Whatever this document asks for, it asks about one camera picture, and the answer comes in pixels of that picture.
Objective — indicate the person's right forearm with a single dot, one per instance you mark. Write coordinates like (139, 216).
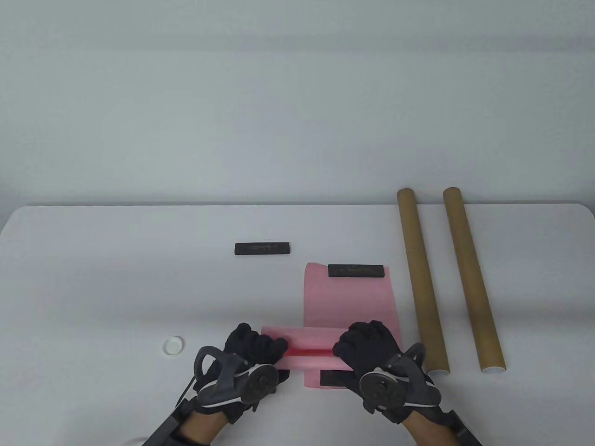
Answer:
(432, 432)

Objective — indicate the black rectangular paperweight bar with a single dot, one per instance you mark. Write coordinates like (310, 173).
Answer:
(337, 378)
(262, 248)
(356, 271)

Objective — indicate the grey hand controller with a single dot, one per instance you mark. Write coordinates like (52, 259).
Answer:
(386, 388)
(251, 385)

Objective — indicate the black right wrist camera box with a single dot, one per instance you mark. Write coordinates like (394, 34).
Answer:
(462, 429)

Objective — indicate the grey right hand controller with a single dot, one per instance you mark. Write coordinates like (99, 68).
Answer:
(386, 388)

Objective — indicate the white plastic tube cap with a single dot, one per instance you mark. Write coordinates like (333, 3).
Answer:
(173, 346)

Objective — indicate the person's left forearm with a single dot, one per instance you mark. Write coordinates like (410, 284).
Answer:
(200, 429)

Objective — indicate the person's left hand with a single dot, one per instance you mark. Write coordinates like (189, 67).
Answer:
(251, 344)

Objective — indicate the pink paper sheet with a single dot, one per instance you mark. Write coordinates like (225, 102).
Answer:
(311, 337)
(348, 302)

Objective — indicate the brown cardboard mailing tube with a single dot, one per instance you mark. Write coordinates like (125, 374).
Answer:
(469, 278)
(420, 278)

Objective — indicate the grey left hand controller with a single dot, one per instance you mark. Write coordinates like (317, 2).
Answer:
(251, 385)

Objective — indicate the person's right hand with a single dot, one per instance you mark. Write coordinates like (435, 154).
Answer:
(372, 339)

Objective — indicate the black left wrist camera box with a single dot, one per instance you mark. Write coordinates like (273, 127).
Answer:
(165, 429)

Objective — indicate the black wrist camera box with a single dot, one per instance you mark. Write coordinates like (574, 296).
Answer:
(165, 429)
(462, 429)

